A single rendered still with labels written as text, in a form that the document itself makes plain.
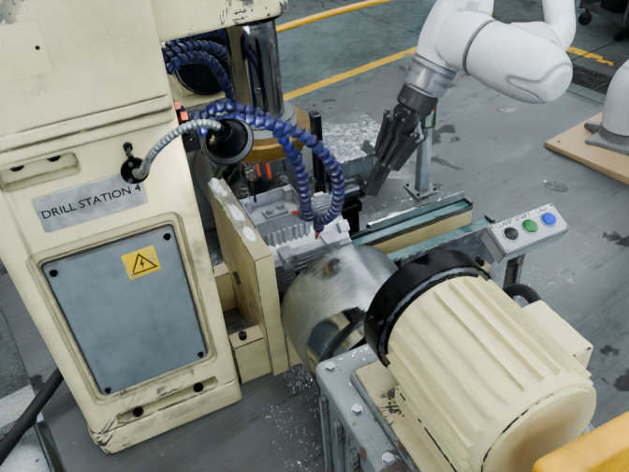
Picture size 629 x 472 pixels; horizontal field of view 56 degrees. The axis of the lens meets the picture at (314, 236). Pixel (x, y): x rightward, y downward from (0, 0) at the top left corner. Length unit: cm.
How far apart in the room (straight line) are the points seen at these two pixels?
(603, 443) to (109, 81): 71
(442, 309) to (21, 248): 60
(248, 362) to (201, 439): 18
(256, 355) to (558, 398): 78
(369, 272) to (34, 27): 62
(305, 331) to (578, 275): 84
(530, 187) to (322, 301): 106
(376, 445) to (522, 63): 65
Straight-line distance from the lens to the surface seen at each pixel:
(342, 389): 88
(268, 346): 128
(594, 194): 196
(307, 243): 126
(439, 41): 115
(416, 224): 154
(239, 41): 104
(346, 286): 101
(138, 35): 83
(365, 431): 84
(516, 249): 129
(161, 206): 95
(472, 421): 66
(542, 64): 107
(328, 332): 99
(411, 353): 73
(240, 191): 142
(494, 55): 109
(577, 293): 160
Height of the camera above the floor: 186
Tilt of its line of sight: 39 degrees down
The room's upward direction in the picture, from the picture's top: 5 degrees counter-clockwise
